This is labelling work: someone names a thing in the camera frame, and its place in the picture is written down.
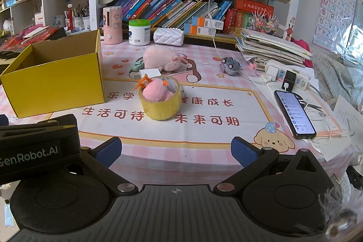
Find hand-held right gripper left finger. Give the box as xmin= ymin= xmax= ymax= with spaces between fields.
xmin=79 ymin=137 xmax=139 ymax=198

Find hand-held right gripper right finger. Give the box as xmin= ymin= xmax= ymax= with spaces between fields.
xmin=213 ymin=137 xmax=335 ymax=198

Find yellow cardboard box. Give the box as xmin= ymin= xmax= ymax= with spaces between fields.
xmin=0 ymin=29 xmax=106 ymax=119

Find yellow tape roll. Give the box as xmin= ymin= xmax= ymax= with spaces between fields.
xmin=138 ymin=75 xmax=182 ymax=120

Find small pink plush orange feet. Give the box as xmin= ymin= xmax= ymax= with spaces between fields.
xmin=135 ymin=74 xmax=175 ymax=103

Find grey toy car pink wheels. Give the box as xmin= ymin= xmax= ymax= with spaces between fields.
xmin=221 ymin=56 xmax=242 ymax=76

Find teal plastic clip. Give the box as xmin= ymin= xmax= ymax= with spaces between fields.
xmin=130 ymin=59 xmax=146 ymax=72

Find pink pig plush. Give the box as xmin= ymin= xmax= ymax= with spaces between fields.
xmin=142 ymin=45 xmax=182 ymax=72

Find black smartphone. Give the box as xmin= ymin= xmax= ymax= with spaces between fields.
xmin=273 ymin=90 xmax=317 ymax=140

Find blue face mask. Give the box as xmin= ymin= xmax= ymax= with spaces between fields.
xmin=3 ymin=198 xmax=16 ymax=231

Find black charger plug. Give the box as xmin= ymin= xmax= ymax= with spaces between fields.
xmin=283 ymin=70 xmax=297 ymax=90

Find small white block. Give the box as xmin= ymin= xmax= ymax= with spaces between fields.
xmin=139 ymin=68 xmax=162 ymax=80

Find white power strip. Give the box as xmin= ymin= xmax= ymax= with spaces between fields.
xmin=264 ymin=60 xmax=315 ymax=91

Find white worksheet papers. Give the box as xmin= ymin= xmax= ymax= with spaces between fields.
xmin=318 ymin=95 xmax=363 ymax=162

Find pile of red papers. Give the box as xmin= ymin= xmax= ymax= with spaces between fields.
xmin=0 ymin=26 xmax=61 ymax=53

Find stack of papers and booklets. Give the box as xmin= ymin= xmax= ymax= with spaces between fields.
xmin=235 ymin=28 xmax=313 ymax=70

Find white jar green lid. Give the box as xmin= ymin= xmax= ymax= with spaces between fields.
xmin=128 ymin=19 xmax=151 ymax=46

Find grey blanket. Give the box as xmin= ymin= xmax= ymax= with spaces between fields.
xmin=310 ymin=48 xmax=363 ymax=109

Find pink electric pencil sharpener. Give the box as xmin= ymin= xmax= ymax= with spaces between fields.
xmin=102 ymin=6 xmax=123 ymax=46

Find white quilted pouch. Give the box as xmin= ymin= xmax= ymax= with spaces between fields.
xmin=153 ymin=27 xmax=185 ymax=47

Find orange blue cardboard box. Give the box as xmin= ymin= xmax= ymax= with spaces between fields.
xmin=192 ymin=16 xmax=225 ymax=30
xmin=184 ymin=24 xmax=216 ymax=38

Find white pen cup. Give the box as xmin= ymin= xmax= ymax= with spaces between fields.
xmin=82 ymin=4 xmax=92 ymax=30
xmin=65 ymin=2 xmax=84 ymax=32

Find red reindeer figure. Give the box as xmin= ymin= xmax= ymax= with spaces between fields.
xmin=284 ymin=18 xmax=295 ymax=41

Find colourful ornament bunch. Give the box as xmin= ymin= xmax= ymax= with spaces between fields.
xmin=249 ymin=10 xmax=281 ymax=36

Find red boxed book set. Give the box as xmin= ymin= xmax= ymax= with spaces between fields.
xmin=223 ymin=0 xmax=275 ymax=34

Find row of colourful books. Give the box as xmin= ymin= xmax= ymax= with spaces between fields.
xmin=98 ymin=0 xmax=236 ymax=30

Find white charging cable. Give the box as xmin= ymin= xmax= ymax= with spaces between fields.
xmin=208 ymin=0 xmax=273 ymax=84

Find alphabet wall poster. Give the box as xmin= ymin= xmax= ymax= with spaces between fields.
xmin=312 ymin=0 xmax=359 ymax=52

